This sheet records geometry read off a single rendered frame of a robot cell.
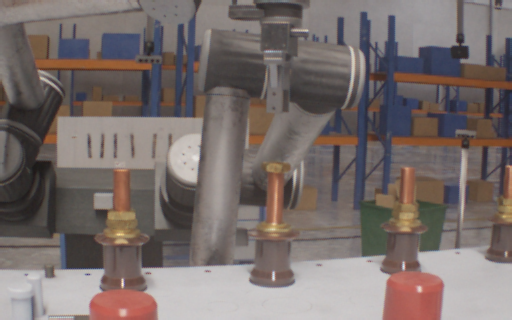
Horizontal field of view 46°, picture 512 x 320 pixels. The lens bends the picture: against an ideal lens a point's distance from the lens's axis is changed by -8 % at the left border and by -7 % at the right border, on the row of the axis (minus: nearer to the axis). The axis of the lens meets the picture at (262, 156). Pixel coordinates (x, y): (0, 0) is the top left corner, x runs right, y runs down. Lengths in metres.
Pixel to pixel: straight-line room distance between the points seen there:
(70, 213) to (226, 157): 1.37
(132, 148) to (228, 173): 4.45
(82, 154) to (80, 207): 3.16
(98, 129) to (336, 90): 4.50
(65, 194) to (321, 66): 1.52
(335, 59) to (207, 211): 0.44
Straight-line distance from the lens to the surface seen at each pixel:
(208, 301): 1.05
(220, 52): 1.40
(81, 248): 3.22
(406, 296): 0.72
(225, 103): 1.41
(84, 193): 2.67
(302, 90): 1.43
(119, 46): 8.76
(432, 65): 10.48
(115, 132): 5.83
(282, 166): 1.10
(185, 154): 2.16
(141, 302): 0.62
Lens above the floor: 1.70
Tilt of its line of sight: 6 degrees down
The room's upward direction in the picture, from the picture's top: 2 degrees clockwise
